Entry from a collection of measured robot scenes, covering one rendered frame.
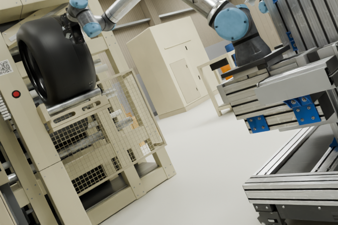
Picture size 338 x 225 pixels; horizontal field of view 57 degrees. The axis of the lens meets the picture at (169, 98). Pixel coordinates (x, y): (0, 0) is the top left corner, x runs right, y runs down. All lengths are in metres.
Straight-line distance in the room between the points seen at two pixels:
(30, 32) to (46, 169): 0.76
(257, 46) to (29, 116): 1.27
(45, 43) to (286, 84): 1.25
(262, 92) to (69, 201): 1.26
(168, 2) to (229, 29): 9.72
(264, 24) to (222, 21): 10.93
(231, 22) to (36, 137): 1.24
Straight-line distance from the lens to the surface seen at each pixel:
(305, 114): 1.34
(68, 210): 1.96
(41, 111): 1.81
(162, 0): 10.75
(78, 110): 1.86
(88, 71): 1.86
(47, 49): 1.81
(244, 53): 1.33
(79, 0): 1.50
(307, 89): 1.12
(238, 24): 1.19
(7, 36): 2.43
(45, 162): 1.91
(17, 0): 2.39
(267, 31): 12.10
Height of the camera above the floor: 0.79
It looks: 3 degrees down
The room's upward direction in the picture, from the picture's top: 24 degrees counter-clockwise
